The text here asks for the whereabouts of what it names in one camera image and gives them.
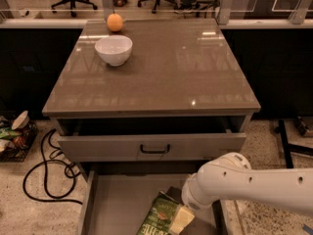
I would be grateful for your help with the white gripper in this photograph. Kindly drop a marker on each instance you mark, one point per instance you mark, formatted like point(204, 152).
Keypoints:
point(193, 202)

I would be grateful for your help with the green jalapeno chip bag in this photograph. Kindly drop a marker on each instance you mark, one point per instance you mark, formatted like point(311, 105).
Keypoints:
point(159, 217)

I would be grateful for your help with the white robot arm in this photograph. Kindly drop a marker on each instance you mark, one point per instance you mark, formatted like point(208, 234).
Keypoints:
point(230, 177)

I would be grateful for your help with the grey middle drawer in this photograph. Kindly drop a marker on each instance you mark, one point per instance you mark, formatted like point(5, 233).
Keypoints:
point(118, 204)

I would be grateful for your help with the grey drawer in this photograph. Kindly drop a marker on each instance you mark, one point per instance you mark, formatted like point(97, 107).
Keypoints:
point(118, 204)
point(86, 140)

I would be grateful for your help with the grey top drawer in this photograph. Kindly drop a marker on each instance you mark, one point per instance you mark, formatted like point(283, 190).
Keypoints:
point(86, 140)

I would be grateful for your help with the grey cabinet counter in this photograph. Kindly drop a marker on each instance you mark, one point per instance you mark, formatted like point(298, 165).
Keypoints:
point(177, 67)

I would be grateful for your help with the green bag in basket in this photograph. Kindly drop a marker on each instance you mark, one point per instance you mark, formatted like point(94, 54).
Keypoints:
point(8, 134)

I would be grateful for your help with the black rolling stand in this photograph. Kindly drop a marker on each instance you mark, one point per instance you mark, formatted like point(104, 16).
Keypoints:
point(289, 148)

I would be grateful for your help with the white ceramic bowl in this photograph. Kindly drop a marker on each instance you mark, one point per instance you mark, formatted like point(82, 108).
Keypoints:
point(114, 49)

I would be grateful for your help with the white bowl in basket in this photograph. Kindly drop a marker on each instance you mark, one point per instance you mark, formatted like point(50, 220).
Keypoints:
point(21, 121)

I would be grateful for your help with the orange fruit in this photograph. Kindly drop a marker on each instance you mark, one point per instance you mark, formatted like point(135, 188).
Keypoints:
point(115, 22)

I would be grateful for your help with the black drawer handle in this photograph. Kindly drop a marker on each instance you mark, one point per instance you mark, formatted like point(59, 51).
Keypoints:
point(148, 151)

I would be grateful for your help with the black wire basket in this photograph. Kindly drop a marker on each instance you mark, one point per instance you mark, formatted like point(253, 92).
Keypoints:
point(16, 149)

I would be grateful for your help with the grey metal post right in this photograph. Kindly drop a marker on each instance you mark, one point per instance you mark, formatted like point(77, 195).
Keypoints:
point(224, 11)

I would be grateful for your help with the grey metal post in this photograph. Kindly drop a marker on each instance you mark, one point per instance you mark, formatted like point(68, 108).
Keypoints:
point(108, 8)
point(224, 11)

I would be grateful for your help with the grey metal post left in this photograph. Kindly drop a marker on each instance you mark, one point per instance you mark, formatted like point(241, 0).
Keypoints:
point(108, 8)

